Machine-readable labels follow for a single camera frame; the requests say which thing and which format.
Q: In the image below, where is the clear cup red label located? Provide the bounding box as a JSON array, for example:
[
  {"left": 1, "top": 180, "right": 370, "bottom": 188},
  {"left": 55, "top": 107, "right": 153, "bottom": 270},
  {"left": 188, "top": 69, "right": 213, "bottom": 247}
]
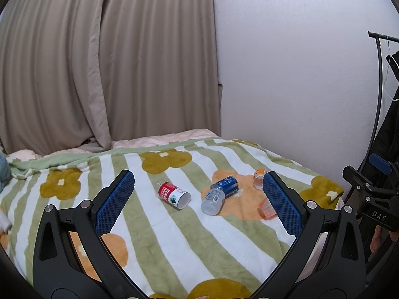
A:
[{"left": 158, "top": 182, "right": 191, "bottom": 210}]

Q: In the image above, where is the orange plastic cup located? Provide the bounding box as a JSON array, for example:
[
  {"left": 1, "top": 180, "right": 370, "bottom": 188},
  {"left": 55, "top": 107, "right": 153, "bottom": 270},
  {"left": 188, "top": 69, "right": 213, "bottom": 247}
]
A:
[{"left": 258, "top": 198, "right": 277, "bottom": 219}]

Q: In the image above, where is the small clear orange cup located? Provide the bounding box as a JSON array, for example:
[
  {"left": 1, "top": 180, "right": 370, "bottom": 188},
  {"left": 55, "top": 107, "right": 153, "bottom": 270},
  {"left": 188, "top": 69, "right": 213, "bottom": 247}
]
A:
[{"left": 253, "top": 168, "right": 266, "bottom": 190}]

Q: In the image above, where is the clear cup blue label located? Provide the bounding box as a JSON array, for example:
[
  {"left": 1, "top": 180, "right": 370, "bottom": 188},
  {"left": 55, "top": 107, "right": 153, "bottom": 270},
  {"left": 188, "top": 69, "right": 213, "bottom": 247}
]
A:
[{"left": 201, "top": 188, "right": 225, "bottom": 215}]

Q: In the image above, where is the person's hand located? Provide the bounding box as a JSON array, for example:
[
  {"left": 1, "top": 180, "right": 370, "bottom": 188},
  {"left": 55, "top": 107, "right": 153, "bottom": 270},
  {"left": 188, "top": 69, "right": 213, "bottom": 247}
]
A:
[{"left": 370, "top": 225, "right": 399, "bottom": 253}]

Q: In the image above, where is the black hanging garment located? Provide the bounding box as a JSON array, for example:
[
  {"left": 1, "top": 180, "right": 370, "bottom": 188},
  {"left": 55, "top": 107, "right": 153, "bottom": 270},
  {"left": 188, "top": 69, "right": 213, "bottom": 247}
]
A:
[{"left": 363, "top": 51, "right": 398, "bottom": 180}]

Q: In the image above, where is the white cloth item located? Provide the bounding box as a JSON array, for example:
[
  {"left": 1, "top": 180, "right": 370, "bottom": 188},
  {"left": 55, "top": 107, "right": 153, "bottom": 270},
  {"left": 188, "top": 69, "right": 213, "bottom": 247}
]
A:
[{"left": 0, "top": 209, "right": 12, "bottom": 233}]

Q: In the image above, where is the blue plush item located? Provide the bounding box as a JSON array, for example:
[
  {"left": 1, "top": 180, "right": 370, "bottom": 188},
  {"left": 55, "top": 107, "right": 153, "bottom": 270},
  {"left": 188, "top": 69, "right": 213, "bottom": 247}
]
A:
[{"left": 0, "top": 154, "right": 11, "bottom": 192}]

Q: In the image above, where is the blue drink can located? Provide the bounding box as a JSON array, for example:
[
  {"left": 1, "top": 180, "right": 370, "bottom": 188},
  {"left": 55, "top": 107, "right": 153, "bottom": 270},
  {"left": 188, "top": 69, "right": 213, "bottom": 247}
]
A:
[{"left": 210, "top": 175, "right": 239, "bottom": 198}]

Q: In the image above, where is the floral striped blanket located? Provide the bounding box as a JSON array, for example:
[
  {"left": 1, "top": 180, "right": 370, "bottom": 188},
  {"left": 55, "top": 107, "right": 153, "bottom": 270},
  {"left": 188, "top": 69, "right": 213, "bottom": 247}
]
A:
[{"left": 1, "top": 138, "right": 343, "bottom": 298}]

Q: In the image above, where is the black clothes rack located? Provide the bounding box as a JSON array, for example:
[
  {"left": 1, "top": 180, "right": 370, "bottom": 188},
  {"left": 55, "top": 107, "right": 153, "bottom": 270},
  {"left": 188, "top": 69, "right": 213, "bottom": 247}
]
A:
[{"left": 359, "top": 31, "right": 398, "bottom": 172}]

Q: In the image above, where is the pink bed sheet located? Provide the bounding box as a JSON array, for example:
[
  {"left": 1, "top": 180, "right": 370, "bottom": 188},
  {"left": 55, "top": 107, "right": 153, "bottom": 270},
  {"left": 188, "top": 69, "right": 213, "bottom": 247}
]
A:
[{"left": 7, "top": 129, "right": 218, "bottom": 161}]

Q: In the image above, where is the beige curtain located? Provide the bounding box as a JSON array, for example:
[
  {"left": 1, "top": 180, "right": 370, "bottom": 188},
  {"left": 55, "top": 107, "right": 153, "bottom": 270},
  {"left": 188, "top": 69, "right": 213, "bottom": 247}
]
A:
[{"left": 1, "top": 0, "right": 221, "bottom": 155}]

